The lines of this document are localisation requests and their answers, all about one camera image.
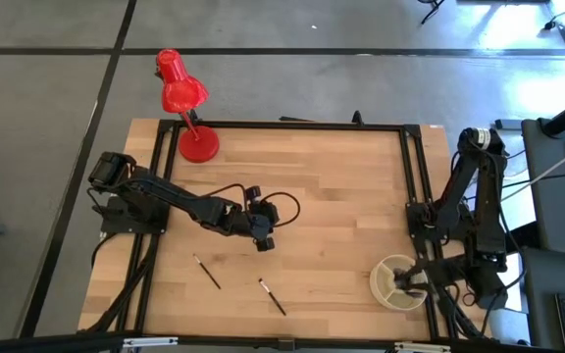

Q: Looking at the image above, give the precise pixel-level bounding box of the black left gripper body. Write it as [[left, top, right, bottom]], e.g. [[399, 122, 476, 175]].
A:
[[236, 185, 282, 253]]

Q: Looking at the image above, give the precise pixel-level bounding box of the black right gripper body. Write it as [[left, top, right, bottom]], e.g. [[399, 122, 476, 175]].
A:
[[429, 257, 483, 295]]

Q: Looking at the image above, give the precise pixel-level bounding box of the fluffy-headed black makeup brush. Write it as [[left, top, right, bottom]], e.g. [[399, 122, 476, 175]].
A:
[[393, 267, 411, 291]]

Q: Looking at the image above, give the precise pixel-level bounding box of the thin black makeup brush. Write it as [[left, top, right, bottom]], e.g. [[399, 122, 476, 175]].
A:
[[192, 253, 222, 290]]

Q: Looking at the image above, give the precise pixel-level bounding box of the cream round brush organizer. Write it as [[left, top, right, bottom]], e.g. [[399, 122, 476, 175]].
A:
[[369, 253, 431, 312]]

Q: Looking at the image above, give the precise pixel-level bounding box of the red desk lamp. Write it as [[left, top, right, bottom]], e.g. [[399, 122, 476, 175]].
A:
[[154, 47, 221, 165]]

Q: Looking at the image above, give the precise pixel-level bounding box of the grey desk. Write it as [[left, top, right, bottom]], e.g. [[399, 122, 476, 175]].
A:
[[521, 117, 565, 353]]

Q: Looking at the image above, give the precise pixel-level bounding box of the left arm cable loop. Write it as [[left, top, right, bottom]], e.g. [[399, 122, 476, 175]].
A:
[[203, 183, 302, 229]]

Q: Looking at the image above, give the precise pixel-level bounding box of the black cable bundle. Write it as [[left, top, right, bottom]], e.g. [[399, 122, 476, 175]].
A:
[[85, 232, 161, 334], [429, 288, 489, 342]]

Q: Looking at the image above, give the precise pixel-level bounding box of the silver aluminium bracket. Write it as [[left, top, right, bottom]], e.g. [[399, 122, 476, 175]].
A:
[[123, 336, 179, 349], [393, 341, 451, 353]]

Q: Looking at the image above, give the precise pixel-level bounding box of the white cable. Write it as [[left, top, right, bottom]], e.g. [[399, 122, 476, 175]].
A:
[[500, 139, 565, 205]]

